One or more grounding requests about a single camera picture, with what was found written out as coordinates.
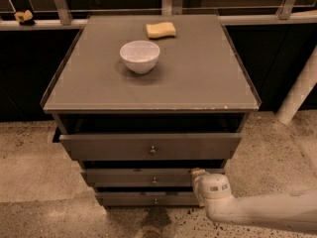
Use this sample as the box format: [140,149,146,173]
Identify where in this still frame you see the metal window railing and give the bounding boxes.
[0,0,317,31]

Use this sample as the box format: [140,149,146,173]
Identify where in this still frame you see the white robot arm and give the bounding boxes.
[191,169,317,234]

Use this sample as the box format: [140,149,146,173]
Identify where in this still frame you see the white diagonal pole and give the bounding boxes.
[276,46,317,124]

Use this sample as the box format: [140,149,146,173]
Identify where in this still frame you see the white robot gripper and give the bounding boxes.
[191,168,233,206]

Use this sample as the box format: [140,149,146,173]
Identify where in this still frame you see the grey top drawer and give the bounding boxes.
[59,133,242,161]

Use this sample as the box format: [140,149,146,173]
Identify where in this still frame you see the grey drawer cabinet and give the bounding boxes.
[42,15,261,195]

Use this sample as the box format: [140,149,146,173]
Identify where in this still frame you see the yellow sponge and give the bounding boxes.
[146,22,176,39]

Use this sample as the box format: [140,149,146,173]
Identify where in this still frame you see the white ceramic bowl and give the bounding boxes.
[120,41,160,74]

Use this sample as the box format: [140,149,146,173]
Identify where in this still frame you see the small yellow black object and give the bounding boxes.
[14,10,35,25]

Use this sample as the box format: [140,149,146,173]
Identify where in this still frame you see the grey drawer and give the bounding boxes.
[96,191,198,207]
[59,133,242,161]
[81,169,191,188]

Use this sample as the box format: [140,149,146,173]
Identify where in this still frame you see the grey bottom drawer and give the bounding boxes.
[96,191,198,207]

